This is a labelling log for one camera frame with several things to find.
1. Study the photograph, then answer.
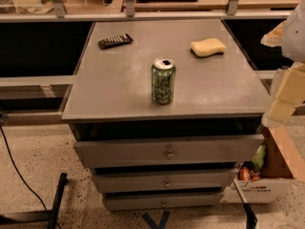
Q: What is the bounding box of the black floor cable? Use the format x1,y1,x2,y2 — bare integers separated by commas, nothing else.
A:
0,124,63,229

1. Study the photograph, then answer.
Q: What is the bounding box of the grey drawer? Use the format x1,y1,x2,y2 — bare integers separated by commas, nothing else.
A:
92,169,237,194
74,135,264,168
103,192,223,211

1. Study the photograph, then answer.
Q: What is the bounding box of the black tool handle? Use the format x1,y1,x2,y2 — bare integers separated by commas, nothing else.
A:
234,179,258,229

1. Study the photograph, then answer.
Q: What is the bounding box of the chocolate rxbar wrapper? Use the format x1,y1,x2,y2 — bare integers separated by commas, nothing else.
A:
98,33,133,50

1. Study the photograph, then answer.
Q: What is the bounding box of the middle grey drawer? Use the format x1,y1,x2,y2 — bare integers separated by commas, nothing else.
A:
92,169,237,194

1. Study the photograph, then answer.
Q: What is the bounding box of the yellow sponge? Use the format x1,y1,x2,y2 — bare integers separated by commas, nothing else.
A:
191,38,227,57

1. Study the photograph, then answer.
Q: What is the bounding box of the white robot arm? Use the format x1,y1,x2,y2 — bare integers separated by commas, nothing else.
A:
260,1,305,128

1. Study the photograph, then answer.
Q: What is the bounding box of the grey drawer cabinet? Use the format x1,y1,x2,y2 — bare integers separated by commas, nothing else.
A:
63,20,268,198

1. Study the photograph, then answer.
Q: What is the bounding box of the black metal stand leg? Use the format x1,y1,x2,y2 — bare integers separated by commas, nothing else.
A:
0,172,69,229

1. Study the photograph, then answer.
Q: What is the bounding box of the green snack bag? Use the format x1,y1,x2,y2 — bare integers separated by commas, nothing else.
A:
251,145,267,170

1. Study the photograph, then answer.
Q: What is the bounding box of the bottom grey drawer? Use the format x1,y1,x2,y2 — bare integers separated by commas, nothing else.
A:
103,192,223,211

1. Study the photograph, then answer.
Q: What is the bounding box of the green soda can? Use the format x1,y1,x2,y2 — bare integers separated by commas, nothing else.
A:
152,58,176,104

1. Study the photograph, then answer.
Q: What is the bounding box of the top grey drawer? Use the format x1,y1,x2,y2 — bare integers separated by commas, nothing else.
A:
74,135,264,168

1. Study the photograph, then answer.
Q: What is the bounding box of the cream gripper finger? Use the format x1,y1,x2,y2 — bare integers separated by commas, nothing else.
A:
260,22,285,47
261,62,305,127

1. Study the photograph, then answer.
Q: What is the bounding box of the cardboard box with snacks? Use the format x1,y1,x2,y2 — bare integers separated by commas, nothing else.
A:
220,124,305,204

